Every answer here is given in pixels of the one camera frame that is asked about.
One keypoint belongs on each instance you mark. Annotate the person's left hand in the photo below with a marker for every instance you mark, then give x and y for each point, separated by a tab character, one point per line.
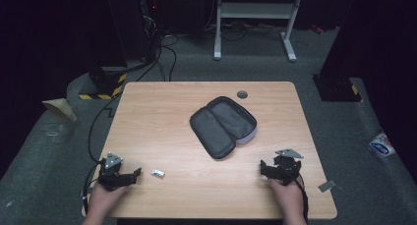
103	198

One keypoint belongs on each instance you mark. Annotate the open grey zipper case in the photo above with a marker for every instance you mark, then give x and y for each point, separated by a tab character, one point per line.
223	126

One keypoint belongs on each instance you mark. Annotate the yellow-black striped stand base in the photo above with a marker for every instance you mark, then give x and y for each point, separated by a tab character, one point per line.
105	87

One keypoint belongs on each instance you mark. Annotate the small white eraser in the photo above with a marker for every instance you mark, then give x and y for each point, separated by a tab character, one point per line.
158	173

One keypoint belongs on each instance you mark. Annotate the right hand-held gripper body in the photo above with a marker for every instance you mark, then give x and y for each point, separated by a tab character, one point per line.
285	167

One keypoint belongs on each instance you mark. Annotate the black stand base yellow tape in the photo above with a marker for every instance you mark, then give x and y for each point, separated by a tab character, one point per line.
337	89

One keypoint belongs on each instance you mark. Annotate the grey tape strip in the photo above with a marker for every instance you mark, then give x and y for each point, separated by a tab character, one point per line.
327	185

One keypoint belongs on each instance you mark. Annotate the white metal stand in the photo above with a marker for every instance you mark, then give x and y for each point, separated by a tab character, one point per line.
255	10

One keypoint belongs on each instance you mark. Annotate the white blue plastic packet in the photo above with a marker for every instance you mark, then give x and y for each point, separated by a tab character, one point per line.
381	145

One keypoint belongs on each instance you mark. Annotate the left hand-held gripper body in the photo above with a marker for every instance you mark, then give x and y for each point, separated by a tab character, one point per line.
111	177

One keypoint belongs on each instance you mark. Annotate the beige cardboard piece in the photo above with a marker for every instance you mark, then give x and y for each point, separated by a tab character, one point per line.
60	108

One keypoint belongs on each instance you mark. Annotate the person's right hand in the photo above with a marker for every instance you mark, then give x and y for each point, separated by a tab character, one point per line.
288	198

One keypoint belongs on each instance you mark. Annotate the black equipment rack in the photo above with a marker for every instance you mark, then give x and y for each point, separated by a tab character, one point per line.
137	22

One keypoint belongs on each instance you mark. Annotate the grey round table grommet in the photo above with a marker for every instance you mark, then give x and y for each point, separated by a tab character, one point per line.
242	94

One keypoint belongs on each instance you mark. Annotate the small red object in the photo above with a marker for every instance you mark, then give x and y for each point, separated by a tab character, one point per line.
317	29

